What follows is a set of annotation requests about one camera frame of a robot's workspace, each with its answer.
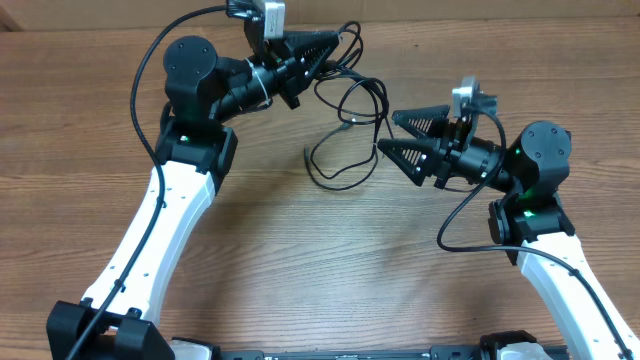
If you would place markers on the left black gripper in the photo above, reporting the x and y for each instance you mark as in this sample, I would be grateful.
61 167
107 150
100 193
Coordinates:
291 71

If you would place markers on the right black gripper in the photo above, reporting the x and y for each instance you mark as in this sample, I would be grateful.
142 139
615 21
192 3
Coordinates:
429 148

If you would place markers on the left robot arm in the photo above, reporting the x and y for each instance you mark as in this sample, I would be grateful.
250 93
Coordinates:
118 315

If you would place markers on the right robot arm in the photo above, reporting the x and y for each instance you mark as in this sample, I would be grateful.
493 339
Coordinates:
529 223

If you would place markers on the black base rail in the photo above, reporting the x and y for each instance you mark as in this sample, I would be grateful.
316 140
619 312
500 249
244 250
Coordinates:
345 355

